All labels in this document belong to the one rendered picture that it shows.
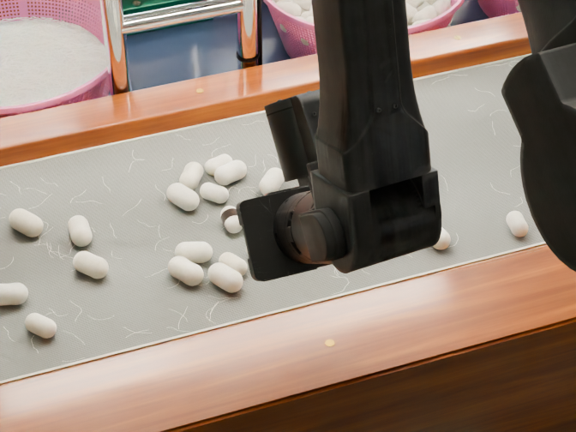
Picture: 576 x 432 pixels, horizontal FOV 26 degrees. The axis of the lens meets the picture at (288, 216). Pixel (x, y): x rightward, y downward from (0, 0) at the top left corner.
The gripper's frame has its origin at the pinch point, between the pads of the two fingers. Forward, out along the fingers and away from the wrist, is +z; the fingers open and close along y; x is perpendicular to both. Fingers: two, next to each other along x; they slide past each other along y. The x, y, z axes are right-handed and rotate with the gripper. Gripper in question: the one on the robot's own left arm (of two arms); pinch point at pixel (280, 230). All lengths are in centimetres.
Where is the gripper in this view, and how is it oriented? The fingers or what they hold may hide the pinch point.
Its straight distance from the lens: 107.8
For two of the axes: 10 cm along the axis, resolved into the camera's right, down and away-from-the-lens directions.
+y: -9.4, 2.2, -2.5
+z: -2.5, 0.3, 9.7
